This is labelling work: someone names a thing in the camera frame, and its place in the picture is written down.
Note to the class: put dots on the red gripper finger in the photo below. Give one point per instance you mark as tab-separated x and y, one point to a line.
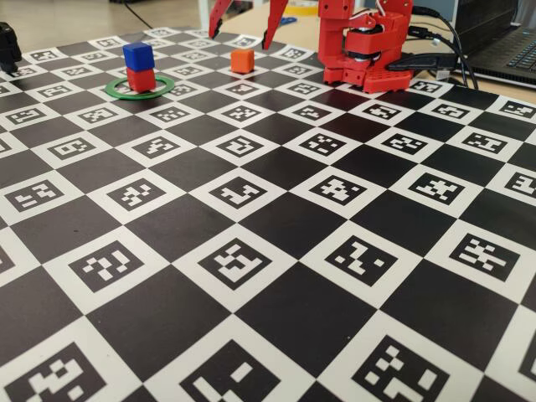
220	19
274	23

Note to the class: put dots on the orange cube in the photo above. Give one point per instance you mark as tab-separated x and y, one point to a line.
242	62

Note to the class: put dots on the blue cube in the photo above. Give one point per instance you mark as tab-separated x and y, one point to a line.
138	56

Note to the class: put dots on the red cube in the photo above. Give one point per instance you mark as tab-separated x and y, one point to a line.
141	80

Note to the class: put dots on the red printed robot arm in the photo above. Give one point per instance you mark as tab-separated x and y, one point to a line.
335	42

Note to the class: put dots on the white metal table leg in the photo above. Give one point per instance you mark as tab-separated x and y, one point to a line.
204	12

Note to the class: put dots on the brown cardboard box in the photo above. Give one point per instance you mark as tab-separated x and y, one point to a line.
238	12

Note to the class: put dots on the yellow tape roll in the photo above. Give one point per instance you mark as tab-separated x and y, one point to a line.
303	8

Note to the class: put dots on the black table clamp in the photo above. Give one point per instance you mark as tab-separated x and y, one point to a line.
419	62

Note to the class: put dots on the grey blue panel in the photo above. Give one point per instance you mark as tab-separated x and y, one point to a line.
448	6

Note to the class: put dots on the black plastic device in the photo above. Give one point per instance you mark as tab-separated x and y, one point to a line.
8	46

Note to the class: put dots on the black laptop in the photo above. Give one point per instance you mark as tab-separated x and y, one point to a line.
494	25

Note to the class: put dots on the black white marker checkerboard mat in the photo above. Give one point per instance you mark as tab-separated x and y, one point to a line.
293	293

